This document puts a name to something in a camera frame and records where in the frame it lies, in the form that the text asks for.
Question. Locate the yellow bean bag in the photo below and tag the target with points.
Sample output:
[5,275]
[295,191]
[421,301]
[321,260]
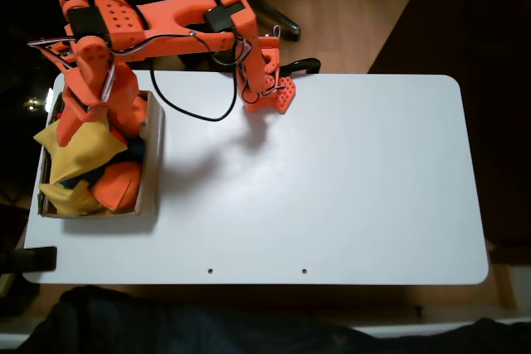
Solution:
[83,155]
[68,202]

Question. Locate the orange bean bag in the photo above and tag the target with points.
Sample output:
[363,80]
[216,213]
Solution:
[141,117]
[118,186]

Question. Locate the blue bean bag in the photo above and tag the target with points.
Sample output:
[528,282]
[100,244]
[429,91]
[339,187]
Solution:
[137,151]

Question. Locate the cardboard box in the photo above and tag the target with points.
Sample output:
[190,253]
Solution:
[151,171]

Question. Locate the shiny metal object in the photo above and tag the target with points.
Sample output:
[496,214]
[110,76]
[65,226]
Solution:
[31,104]

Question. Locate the black table clamp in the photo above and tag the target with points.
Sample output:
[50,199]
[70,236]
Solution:
[37,258]

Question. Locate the person's body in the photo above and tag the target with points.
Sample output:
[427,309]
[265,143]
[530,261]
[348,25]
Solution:
[166,325]

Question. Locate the orange camera mount with camera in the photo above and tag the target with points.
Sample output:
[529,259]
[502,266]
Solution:
[50,45]

